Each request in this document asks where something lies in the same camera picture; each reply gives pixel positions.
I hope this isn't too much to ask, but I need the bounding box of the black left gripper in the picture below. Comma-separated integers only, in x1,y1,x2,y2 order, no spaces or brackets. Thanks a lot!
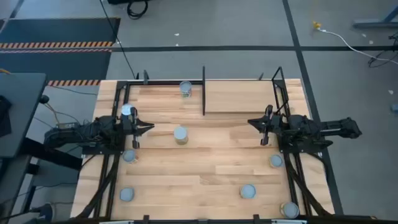
119,105,155,149

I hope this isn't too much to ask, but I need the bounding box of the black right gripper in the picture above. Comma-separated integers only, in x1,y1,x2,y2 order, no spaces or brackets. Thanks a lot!
248,105,284,146

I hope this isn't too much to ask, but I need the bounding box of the red label tin can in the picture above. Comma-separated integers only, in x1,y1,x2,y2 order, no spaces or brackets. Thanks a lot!
120,103,136,117

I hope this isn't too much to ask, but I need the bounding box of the green yellow label tin can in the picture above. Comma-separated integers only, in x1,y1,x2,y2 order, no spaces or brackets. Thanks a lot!
269,154,284,169

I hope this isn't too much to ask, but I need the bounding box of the tin can with grey lid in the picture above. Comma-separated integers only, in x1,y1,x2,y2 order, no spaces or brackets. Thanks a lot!
239,184,257,200
122,149,138,164

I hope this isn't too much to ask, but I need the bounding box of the teal label tin can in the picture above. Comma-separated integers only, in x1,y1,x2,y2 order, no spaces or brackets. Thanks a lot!
119,187,136,202

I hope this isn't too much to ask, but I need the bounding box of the blue yellow label tin can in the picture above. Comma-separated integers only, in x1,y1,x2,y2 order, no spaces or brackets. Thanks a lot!
280,202,300,219

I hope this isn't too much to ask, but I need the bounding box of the black hazard-striped floor mat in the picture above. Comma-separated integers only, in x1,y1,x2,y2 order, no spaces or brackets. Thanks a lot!
0,49,113,87
0,17,121,50

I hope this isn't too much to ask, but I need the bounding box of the dark grey desk top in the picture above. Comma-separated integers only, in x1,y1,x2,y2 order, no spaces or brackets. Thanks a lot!
0,73,48,159

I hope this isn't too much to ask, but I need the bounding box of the black computer box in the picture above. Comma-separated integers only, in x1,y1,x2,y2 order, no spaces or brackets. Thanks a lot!
107,0,150,5

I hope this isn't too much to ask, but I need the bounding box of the black caster foot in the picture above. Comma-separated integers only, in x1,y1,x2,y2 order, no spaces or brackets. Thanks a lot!
30,202,54,223

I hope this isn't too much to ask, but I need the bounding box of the black item on desk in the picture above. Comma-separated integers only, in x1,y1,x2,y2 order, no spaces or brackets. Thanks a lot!
0,95,13,138

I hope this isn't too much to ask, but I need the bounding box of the blue-grey desk leg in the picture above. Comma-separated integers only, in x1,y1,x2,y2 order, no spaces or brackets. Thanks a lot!
353,4,398,29

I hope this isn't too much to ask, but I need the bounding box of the black metal shelf end frame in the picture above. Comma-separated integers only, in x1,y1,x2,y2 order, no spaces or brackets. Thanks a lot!
271,66,292,116
201,65,206,116

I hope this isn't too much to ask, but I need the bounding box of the black aluminium table frame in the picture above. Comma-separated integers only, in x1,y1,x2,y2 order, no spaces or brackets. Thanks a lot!
74,79,377,224

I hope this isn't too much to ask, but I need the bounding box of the black diagonal frame brace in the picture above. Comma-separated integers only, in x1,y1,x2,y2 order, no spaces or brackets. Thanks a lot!
76,154,121,218
284,152,332,217

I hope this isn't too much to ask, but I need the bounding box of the thin black cable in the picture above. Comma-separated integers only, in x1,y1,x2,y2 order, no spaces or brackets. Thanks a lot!
48,84,99,96

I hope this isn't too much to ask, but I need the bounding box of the long black floor cable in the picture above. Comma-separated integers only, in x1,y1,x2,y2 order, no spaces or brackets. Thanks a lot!
98,0,137,79

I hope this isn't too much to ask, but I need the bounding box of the black desk base frame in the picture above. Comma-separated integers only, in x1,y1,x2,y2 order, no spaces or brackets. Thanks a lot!
0,136,83,218

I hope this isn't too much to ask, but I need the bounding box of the coiled black cable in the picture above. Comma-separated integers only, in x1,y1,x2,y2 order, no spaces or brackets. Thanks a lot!
126,0,149,20

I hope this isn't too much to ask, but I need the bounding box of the white floor cable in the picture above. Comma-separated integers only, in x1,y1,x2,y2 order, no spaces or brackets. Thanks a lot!
319,28,398,65

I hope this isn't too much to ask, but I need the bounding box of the tangled black floor cable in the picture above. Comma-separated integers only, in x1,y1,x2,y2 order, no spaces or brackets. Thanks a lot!
368,30,398,68

